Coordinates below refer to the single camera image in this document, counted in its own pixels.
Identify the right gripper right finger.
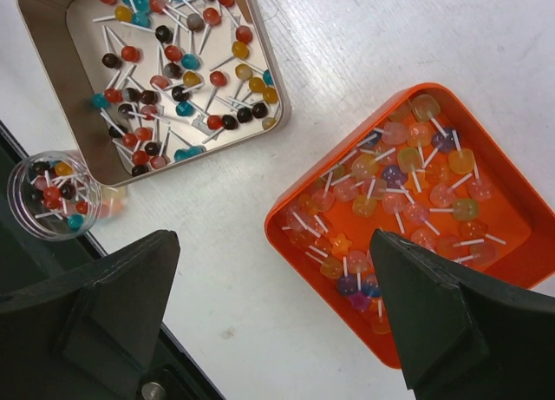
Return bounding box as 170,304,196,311
369,230,554,399

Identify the clear glass jar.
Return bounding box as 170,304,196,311
7,150,128,241

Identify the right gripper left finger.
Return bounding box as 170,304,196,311
1,230,180,399

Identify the orange tray with lollipops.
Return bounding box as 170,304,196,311
264,82,554,368

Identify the beige tin with lollipops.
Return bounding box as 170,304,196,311
17,0,291,186

